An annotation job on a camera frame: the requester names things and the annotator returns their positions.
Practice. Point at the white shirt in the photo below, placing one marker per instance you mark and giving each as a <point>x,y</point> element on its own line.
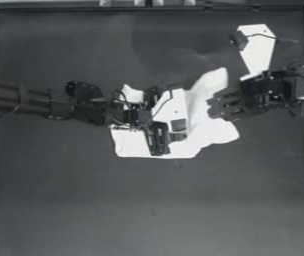
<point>212,130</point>

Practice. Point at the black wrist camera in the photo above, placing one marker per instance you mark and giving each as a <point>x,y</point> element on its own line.
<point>179,125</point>
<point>239,40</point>

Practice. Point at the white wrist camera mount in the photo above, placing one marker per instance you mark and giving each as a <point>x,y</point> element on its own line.
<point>172,106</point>
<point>262,53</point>

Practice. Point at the light grey post stub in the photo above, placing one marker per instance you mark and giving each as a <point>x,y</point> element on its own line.
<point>189,2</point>
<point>104,2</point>
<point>139,2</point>
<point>157,2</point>

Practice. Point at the black metal frame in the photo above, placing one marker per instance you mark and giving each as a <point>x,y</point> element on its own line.
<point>48,6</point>

